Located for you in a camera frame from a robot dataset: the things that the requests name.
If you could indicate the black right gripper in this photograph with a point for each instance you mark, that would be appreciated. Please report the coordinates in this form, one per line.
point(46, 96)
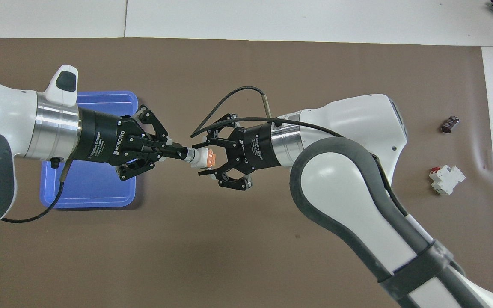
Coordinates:
point(257, 147)

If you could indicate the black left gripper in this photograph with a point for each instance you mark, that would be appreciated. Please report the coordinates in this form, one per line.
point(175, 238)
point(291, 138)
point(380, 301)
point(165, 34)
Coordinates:
point(101, 139)

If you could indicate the selector switch with orange block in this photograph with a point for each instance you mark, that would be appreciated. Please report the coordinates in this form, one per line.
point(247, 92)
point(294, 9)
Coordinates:
point(201, 158)

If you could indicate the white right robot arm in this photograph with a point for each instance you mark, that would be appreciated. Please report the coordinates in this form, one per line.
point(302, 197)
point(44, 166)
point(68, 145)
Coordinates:
point(357, 124)

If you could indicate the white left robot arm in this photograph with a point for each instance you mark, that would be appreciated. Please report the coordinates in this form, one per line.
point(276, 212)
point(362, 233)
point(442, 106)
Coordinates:
point(2, 115)

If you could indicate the blue plastic tray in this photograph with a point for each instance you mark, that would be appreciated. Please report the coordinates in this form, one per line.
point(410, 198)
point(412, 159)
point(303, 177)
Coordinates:
point(96, 190)

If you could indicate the brown paper table mat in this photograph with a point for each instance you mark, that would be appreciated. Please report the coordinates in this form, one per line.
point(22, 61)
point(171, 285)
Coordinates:
point(229, 256)

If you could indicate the white red circuit breaker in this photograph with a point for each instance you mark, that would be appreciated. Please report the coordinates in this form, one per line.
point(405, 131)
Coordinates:
point(445, 179)

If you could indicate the small dark brown terminal block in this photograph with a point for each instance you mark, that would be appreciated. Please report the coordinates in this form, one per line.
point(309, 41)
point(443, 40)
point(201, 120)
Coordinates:
point(449, 124)

